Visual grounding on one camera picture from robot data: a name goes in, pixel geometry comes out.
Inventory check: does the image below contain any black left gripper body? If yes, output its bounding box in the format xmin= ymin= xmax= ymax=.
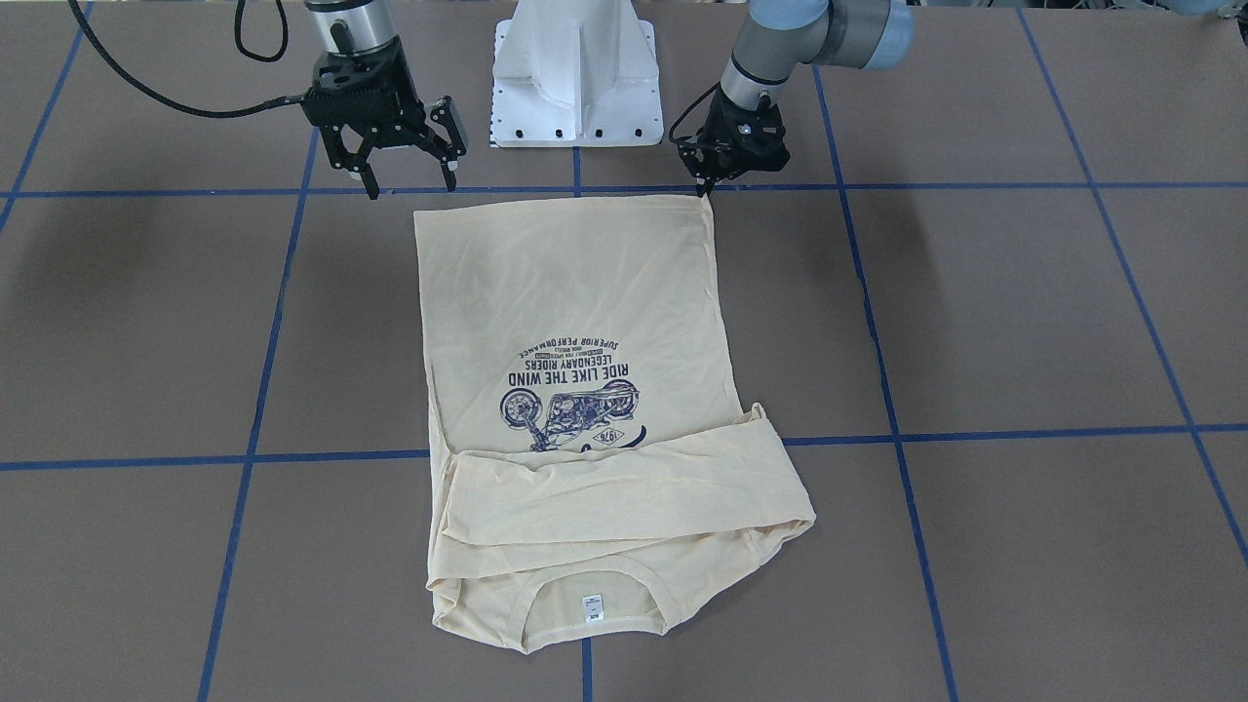
xmin=669 ymin=86 xmax=792 ymax=186

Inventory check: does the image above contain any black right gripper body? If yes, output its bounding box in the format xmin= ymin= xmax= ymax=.
xmin=300 ymin=39 xmax=467 ymax=172

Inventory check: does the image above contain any beige long-sleeve graphic shirt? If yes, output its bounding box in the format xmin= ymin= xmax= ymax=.
xmin=413 ymin=194 xmax=816 ymax=655

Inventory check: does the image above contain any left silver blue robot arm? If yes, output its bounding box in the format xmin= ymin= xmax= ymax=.
xmin=668 ymin=1 xmax=915 ymax=197

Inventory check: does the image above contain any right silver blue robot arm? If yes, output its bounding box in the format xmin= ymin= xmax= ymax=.
xmin=300 ymin=1 xmax=467 ymax=200

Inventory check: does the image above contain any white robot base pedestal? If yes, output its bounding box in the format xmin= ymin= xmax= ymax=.
xmin=489 ymin=1 xmax=664 ymax=147

